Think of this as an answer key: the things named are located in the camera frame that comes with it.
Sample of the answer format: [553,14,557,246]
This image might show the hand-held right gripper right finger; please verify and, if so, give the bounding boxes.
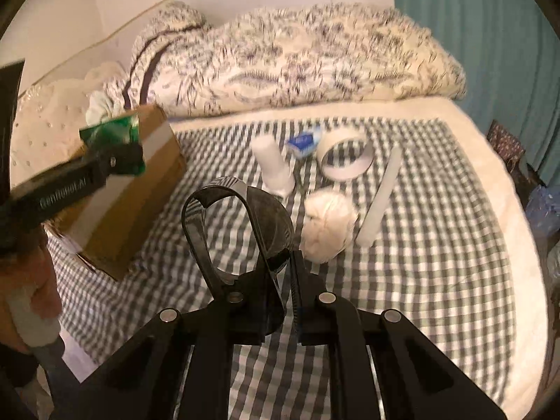
[289,249,508,420]

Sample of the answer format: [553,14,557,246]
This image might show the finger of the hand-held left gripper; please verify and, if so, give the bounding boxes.
[83,142,145,184]

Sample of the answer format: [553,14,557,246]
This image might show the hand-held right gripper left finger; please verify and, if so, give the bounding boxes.
[55,278,286,420]

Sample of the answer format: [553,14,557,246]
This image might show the green foil packet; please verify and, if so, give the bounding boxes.
[79,111,145,176]

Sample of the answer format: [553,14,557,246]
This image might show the brown cardboard box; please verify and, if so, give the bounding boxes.
[41,104,188,281]

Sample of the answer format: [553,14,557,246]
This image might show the white cylindrical bottle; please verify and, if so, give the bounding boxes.
[251,137,296,196]

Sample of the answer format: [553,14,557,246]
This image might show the small blue white box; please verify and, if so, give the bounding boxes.
[286,127,323,158]

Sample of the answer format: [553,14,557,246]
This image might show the person's left hand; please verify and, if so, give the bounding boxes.
[0,223,61,353]

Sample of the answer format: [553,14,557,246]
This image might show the mint green towel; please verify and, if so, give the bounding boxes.
[85,92,127,125]

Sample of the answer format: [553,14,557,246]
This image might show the cream tufted headboard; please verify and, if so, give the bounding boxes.
[11,61,127,184]

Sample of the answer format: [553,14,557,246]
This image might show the grey white checkered cloth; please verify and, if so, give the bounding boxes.
[46,116,521,420]

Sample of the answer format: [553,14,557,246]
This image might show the white foam stick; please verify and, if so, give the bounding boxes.
[355,144,403,247]

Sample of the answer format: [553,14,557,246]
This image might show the white tape roll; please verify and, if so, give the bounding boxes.
[316,130,375,181]

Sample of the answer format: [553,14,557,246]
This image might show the floral print duvet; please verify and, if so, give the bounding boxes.
[105,1,468,119]

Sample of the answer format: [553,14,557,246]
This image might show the blue plastic bag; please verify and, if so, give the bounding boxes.
[525,186,560,237]

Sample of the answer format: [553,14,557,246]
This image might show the dark speckled box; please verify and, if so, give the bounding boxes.
[485,119,526,167]

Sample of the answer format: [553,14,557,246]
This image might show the teal curtain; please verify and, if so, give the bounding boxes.
[391,0,560,176]

